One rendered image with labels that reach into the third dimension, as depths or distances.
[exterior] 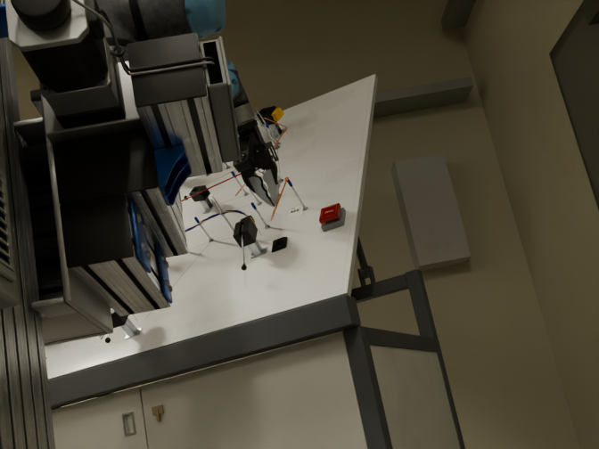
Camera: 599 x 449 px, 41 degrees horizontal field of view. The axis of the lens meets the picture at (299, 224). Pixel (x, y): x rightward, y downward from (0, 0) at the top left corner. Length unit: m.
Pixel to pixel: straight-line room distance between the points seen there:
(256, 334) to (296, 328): 0.10
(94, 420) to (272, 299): 0.57
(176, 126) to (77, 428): 1.22
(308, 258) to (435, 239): 2.88
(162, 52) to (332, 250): 0.95
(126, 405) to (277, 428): 0.42
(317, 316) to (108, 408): 0.62
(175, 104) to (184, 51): 0.07
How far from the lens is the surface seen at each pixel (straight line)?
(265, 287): 1.90
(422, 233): 4.73
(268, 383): 1.84
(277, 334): 1.78
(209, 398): 1.91
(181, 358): 1.91
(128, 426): 2.06
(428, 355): 2.19
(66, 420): 2.17
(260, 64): 5.26
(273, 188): 1.95
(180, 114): 1.04
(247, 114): 1.95
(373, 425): 1.73
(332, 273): 1.81
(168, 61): 1.03
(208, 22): 1.40
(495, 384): 4.82
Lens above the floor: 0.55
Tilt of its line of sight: 16 degrees up
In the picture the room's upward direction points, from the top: 12 degrees counter-clockwise
